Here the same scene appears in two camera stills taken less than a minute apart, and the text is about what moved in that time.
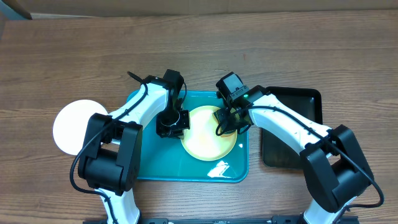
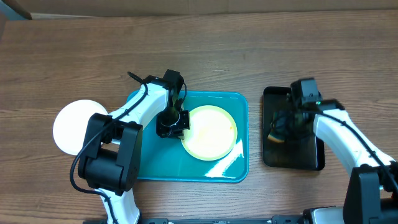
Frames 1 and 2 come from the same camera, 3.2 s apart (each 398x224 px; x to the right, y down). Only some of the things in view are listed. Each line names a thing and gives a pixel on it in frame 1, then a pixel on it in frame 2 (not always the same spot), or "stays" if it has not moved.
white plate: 70,124 stays
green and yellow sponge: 219,130 → 275,134
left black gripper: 177,132 stays
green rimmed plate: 203,140 stays
